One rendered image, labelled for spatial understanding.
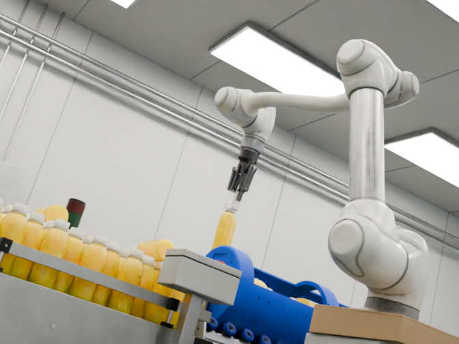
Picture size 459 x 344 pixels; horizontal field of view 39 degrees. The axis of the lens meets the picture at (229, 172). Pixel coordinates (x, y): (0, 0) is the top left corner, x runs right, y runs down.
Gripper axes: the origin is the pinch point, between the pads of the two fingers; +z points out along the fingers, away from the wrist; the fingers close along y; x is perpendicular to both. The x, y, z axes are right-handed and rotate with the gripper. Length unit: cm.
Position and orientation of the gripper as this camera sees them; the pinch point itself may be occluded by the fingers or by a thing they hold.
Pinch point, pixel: (233, 201)
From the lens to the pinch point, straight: 242.8
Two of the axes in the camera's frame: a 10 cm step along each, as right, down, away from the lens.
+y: -5.5, 0.2, 8.3
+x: -7.7, -4.0, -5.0
